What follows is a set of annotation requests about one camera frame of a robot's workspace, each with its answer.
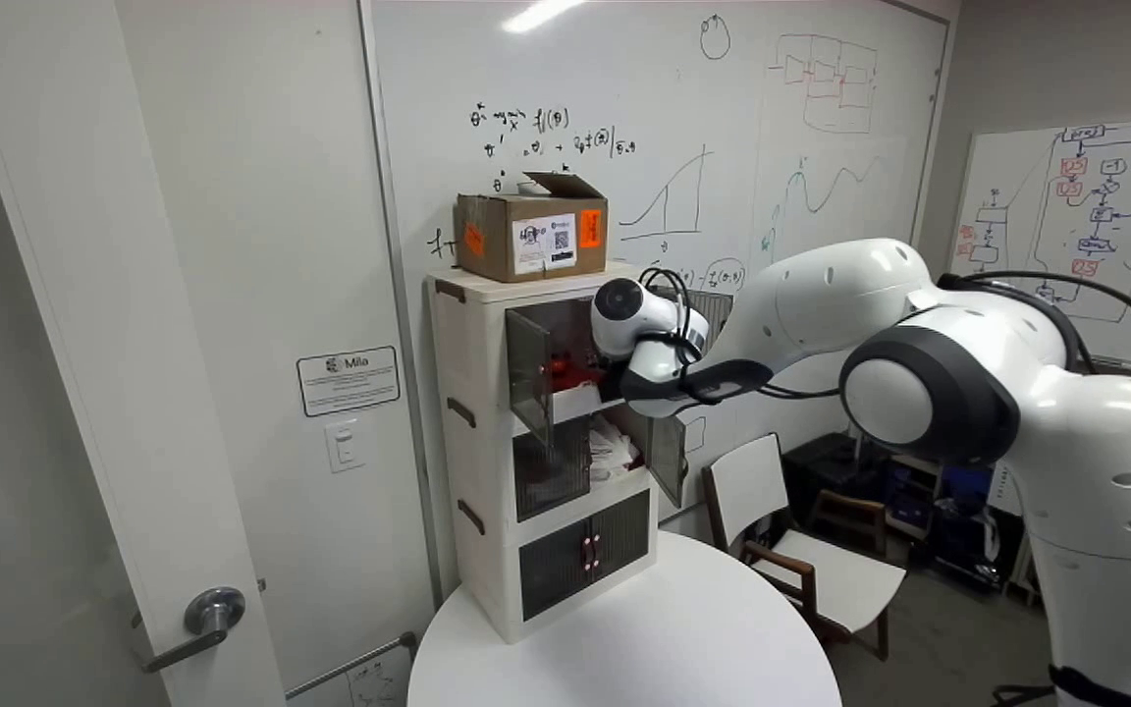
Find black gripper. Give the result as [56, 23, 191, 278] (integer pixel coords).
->
[591, 357, 633, 404]

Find red cup with handle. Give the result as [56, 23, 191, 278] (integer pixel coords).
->
[539, 350, 607, 396]

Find white three-tier cabinet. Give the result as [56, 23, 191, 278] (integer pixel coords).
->
[420, 265, 695, 649]

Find white crumpled item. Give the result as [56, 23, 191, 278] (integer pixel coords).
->
[586, 420, 642, 481]

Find cardboard box with labels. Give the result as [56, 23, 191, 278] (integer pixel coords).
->
[451, 168, 614, 289]

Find dark cluttered equipment cart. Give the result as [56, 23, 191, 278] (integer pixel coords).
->
[853, 439, 1043, 596]

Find framed whiteboard with coloured writing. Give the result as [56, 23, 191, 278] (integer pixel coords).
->
[947, 116, 1131, 376]

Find white door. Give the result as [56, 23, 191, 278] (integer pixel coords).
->
[0, 0, 290, 707]

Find dark cabinet door with handle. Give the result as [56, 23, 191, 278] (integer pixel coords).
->
[586, 488, 654, 586]
[513, 519, 591, 624]

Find white wall sign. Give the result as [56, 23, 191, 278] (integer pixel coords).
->
[290, 344, 406, 420]

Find white light switch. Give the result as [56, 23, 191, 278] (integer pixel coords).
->
[322, 412, 373, 481]

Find large wall whiteboard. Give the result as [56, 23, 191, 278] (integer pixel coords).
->
[358, 0, 957, 528]

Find white chair with wooden frame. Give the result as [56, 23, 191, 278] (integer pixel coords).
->
[703, 430, 912, 662]

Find silver door lever handle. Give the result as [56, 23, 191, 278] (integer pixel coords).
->
[141, 583, 250, 680]

